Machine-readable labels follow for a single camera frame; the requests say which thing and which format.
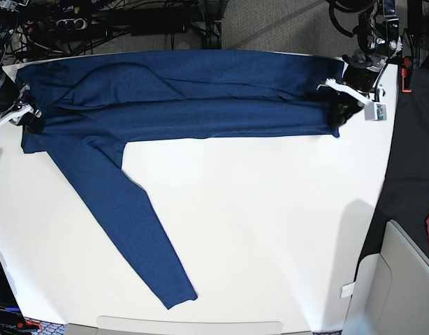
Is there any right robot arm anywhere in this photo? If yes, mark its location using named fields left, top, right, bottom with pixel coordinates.
left=0, top=5, right=351, bottom=142

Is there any black box with label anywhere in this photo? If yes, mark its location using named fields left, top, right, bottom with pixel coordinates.
left=0, top=261, right=23, bottom=334

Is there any cardboard box edge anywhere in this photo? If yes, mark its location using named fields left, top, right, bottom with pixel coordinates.
left=64, top=323, right=99, bottom=335

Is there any black power supply box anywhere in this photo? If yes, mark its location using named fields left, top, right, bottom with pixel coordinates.
left=130, top=8, right=191, bottom=36

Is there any beige plastic bin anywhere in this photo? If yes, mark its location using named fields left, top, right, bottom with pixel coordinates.
left=342, top=220, right=429, bottom=334

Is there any blue long-sleeve shirt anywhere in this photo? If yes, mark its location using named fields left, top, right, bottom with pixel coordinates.
left=16, top=50, right=344, bottom=308

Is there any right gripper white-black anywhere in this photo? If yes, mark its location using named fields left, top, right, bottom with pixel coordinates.
left=0, top=75, right=45, bottom=135

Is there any red clamp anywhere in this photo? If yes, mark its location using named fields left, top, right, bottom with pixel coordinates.
left=401, top=56, right=414, bottom=93

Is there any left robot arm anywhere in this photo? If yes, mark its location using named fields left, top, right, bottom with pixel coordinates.
left=318, top=0, right=402, bottom=127

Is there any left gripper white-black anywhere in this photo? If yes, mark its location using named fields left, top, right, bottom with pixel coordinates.
left=317, top=52, right=388, bottom=128

